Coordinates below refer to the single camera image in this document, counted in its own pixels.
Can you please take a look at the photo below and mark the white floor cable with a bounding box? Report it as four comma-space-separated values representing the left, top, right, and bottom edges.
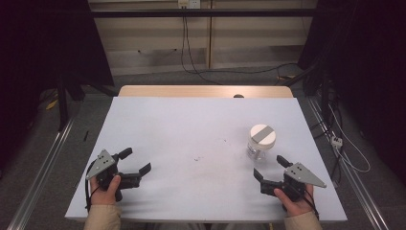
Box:
327, 104, 372, 174

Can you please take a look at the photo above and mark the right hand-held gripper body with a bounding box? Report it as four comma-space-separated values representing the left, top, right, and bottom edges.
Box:
259, 162, 327, 203

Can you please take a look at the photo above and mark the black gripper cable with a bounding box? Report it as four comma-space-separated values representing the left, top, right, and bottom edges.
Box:
84, 161, 100, 211
302, 188, 321, 220

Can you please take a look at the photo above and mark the white table mat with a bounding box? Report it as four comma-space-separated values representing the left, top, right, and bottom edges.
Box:
64, 96, 349, 223

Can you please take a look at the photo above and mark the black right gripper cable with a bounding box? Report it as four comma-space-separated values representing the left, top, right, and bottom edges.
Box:
302, 188, 321, 220

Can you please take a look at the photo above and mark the person's left hand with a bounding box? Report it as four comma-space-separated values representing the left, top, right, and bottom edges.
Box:
89, 174, 123, 206

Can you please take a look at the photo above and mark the black metal stand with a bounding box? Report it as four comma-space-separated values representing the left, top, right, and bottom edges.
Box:
56, 74, 70, 132

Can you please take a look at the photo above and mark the white wall socket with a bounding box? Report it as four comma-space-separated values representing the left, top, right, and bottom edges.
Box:
177, 0, 202, 10

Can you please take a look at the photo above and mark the clear jar with white lid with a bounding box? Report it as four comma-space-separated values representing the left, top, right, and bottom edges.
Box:
246, 124, 278, 162

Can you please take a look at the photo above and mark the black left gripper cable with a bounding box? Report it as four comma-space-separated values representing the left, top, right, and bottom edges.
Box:
84, 161, 100, 211

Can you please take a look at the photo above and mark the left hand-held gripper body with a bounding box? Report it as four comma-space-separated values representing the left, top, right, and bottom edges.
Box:
85, 149, 142, 203

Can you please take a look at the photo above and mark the aluminium floor rail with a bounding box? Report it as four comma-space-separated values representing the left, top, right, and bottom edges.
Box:
307, 96, 391, 230
6, 118, 77, 230

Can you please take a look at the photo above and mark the black hanging cable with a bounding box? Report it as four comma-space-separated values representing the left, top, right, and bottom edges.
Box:
180, 15, 222, 86

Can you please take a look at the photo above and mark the person's right hand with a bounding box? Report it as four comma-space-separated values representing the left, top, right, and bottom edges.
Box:
273, 183, 315, 219

